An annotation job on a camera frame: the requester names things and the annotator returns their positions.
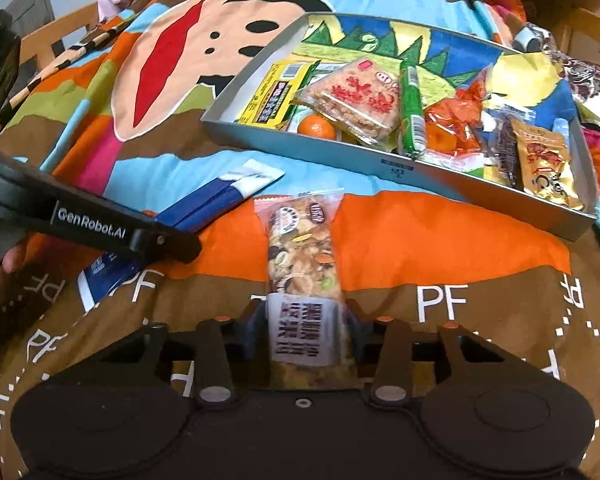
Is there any colourful cartoon monkey blanket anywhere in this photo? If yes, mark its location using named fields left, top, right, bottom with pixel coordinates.
left=0, top=0, right=600, bottom=479

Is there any person's left hand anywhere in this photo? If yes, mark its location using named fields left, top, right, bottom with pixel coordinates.
left=0, top=242, right=29, bottom=480

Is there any green stick snack packet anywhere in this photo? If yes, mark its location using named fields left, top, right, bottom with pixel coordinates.
left=399, top=60, right=428, bottom=158

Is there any clear rice cracker packet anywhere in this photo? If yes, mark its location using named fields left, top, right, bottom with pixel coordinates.
left=294, top=58, right=400, bottom=152

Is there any yellow snack packet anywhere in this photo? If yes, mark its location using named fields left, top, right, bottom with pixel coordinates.
left=235, top=58, right=320, bottom=131

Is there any grey door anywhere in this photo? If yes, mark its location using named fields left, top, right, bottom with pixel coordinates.
left=6, top=0, right=55, bottom=38

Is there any orange red snack packet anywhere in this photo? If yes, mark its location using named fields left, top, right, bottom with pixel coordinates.
left=424, top=66, right=492, bottom=157

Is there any floral satin quilt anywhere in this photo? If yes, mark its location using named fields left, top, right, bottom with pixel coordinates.
left=524, top=22, right=600, bottom=141

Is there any blue snack stick packet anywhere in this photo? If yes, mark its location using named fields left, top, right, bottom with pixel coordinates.
left=76, top=159, right=285, bottom=312

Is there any illustrated cardboard snack box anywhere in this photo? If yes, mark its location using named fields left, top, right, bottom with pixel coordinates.
left=202, top=12, right=600, bottom=240

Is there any small orange fruit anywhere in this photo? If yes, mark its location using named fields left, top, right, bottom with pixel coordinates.
left=297, top=114, right=337, bottom=140

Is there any mixed nut bar packet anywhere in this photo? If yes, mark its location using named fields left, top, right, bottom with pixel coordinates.
left=254, top=188, right=360, bottom=390

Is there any gold foil snack packet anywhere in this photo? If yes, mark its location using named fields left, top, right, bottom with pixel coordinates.
left=510, top=118, right=584, bottom=210

